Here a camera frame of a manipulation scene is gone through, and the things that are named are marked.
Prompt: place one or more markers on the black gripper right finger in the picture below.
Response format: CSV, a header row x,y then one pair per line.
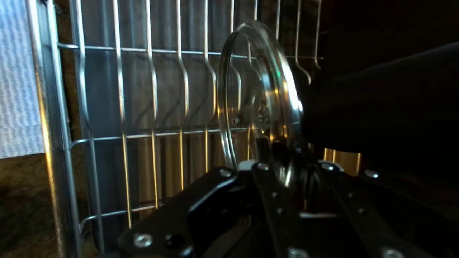
x,y
373,215

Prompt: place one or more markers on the glass pot lid steel rim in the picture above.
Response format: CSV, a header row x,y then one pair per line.
x,y
287,105

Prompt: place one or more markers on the blue striped dish cloth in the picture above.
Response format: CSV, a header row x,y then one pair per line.
x,y
19,86

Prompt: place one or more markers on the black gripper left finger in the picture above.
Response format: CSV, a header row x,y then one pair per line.
x,y
216,215

